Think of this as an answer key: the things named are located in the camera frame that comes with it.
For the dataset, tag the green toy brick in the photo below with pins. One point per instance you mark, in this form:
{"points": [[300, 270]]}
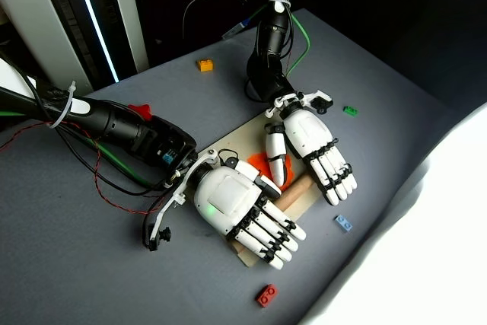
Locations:
{"points": [[350, 110]]}

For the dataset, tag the orange clay dough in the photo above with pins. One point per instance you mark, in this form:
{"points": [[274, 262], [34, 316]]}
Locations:
{"points": [[258, 161]]}

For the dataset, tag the white column with light strip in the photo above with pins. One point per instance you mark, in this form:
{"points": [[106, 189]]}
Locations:
{"points": [[125, 5]]}

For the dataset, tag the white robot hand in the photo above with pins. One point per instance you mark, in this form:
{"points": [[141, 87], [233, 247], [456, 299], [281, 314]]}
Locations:
{"points": [[226, 195], [308, 132]]}

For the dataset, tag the red toy brick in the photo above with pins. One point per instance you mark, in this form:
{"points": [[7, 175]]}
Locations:
{"points": [[266, 295]]}

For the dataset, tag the yellow toy brick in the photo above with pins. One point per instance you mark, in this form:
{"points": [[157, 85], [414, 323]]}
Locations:
{"points": [[205, 65]]}

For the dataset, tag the wooden rolling pin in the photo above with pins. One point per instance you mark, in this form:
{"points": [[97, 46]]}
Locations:
{"points": [[295, 192]]}

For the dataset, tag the grey table cloth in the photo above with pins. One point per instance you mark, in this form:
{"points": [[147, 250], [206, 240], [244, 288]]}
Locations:
{"points": [[95, 283]]}

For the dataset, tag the light blue toy brick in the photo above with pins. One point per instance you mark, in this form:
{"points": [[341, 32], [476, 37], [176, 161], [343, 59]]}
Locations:
{"points": [[343, 223]]}

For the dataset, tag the light wooden board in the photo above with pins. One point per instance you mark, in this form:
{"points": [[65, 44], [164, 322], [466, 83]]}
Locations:
{"points": [[247, 142]]}

